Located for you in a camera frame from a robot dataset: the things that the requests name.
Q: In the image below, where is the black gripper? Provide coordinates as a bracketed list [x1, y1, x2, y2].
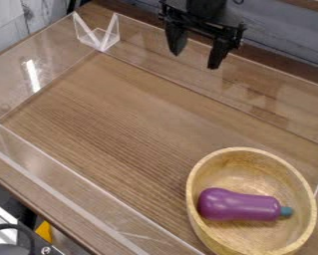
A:
[160, 0, 247, 70]

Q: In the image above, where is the purple toy eggplant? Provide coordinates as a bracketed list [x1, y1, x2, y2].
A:
[197, 188, 293, 221]

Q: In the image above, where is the light wooden bowl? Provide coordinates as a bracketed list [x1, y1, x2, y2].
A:
[185, 147, 317, 255]

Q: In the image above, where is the yellow tag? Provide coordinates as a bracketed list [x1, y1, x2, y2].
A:
[37, 221, 54, 243]

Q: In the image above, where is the clear acrylic corner bracket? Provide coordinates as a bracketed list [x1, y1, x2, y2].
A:
[73, 13, 121, 52]

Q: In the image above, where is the black cable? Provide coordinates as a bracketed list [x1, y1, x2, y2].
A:
[0, 223, 37, 255]

